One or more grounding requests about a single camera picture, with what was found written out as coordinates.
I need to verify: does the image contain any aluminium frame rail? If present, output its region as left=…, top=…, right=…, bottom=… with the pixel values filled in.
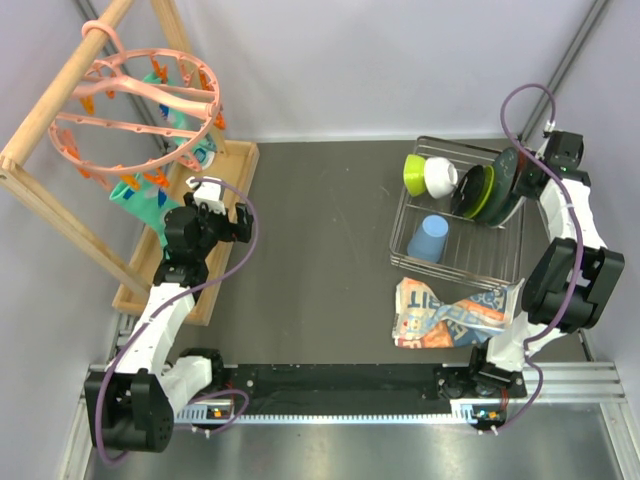
left=59, top=362, right=639, bottom=479

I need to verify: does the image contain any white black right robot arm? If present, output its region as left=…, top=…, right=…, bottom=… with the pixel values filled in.
left=466, top=131, right=625, bottom=396

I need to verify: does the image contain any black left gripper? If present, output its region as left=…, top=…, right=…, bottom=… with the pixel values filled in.
left=185, top=192, right=253, bottom=259

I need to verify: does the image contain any wire dish rack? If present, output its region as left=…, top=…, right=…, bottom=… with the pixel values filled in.
left=390, top=136, right=525, bottom=289

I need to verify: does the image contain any dark blue speckled plate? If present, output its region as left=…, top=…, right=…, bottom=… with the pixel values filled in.
left=475, top=147, right=519, bottom=227

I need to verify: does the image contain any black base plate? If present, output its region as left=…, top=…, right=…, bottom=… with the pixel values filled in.
left=205, top=364, right=527, bottom=416

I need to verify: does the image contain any lime green plate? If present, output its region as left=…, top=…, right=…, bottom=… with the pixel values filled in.
left=464, top=165, right=495, bottom=219

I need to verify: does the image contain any wooden tray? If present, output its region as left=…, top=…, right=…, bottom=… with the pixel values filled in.
left=111, top=139, right=261, bottom=327

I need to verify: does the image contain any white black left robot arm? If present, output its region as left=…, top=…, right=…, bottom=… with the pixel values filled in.
left=84, top=202, right=257, bottom=464

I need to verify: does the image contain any lime green bowl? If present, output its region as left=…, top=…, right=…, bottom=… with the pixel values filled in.
left=402, top=154, right=427, bottom=197

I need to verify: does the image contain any pink round clip hanger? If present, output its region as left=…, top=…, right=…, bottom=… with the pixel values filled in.
left=48, top=20, right=222, bottom=189

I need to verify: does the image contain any white bowl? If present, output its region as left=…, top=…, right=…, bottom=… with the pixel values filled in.
left=423, top=157, right=458, bottom=199

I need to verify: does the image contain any wooden drying stand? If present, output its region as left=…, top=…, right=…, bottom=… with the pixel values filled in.
left=0, top=0, right=227, bottom=298

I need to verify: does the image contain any printed dish towel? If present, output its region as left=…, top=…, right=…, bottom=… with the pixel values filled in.
left=391, top=277, right=524, bottom=349

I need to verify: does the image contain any light blue cup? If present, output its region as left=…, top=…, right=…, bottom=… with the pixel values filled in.
left=407, top=215, right=449, bottom=263

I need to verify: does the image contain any teal patterned sock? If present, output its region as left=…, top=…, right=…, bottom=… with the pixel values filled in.
left=109, top=174, right=180, bottom=248
left=143, top=72, right=217, bottom=169

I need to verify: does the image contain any red teal floral plate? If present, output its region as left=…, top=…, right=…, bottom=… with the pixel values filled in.
left=494, top=147, right=526, bottom=226

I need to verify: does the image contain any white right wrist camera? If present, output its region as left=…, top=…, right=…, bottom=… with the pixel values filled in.
left=542, top=119, right=556, bottom=138

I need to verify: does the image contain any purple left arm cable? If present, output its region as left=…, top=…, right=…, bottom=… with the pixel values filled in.
left=97, top=176, right=259, bottom=467

